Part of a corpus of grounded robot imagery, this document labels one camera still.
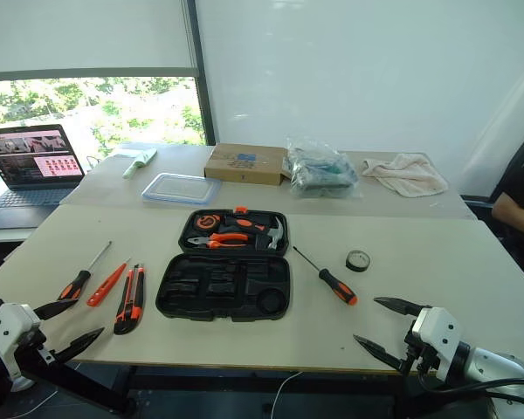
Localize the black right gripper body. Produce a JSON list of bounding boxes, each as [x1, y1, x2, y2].
[[403, 329, 441, 376]]

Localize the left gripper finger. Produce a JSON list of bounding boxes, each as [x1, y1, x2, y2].
[[33, 299, 78, 321], [45, 326, 106, 366]]

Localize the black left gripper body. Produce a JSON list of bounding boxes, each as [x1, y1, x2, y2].
[[13, 326, 54, 367]]

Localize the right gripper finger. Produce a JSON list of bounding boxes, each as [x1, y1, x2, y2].
[[352, 333, 410, 375], [373, 296, 432, 319]]

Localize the silver shaft screwdriver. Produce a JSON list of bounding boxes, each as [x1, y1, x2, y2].
[[57, 240, 114, 303]]

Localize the orange test pen screwdriver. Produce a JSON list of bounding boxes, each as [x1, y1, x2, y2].
[[86, 258, 133, 308]]

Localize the orange black utility knife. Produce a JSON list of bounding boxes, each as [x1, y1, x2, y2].
[[113, 263, 146, 337]]

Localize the black shaft screwdriver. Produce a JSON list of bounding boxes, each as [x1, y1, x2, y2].
[[292, 244, 360, 307]]

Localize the black tool case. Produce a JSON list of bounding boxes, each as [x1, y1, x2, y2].
[[155, 205, 294, 325]]

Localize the black electrical tape roll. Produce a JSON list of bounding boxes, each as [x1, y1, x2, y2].
[[345, 249, 372, 273]]

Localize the open laptop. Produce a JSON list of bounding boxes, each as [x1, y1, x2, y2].
[[0, 123, 87, 231]]

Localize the pink towel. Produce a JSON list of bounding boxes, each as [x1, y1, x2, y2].
[[361, 152, 450, 198]]

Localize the clear plastic bag with items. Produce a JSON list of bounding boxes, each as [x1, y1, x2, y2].
[[283, 135, 361, 200]]

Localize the clear plastic sheet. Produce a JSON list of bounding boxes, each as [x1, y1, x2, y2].
[[110, 141, 158, 161]]

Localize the orange black tape measure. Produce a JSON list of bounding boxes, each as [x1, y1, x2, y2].
[[193, 214, 220, 231]]

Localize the clear container lid blue rim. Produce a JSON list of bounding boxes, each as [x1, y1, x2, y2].
[[140, 172, 224, 207]]

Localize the flat cardboard box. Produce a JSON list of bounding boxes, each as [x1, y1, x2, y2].
[[203, 143, 292, 188]]

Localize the white roller blind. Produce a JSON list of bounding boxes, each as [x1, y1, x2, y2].
[[0, 0, 201, 82]]

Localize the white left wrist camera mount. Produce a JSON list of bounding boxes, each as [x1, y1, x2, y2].
[[0, 302, 43, 392]]

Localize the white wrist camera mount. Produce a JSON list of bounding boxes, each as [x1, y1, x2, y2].
[[0, 302, 43, 392], [411, 306, 465, 381]]

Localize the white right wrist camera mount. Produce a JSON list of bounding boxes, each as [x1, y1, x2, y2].
[[411, 306, 465, 381]]

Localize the black table frame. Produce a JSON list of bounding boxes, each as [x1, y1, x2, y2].
[[16, 356, 420, 419]]

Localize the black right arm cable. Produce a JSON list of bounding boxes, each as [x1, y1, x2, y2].
[[417, 373, 524, 401]]

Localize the white hanging cable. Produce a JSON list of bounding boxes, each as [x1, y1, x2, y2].
[[270, 370, 304, 419]]

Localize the claw hammer black orange handle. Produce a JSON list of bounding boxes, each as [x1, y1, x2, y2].
[[220, 215, 287, 251]]

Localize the orange handled pliers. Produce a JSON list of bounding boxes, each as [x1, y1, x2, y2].
[[186, 231, 251, 251]]

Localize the black window frame post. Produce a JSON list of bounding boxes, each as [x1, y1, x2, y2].
[[186, 0, 220, 148]]

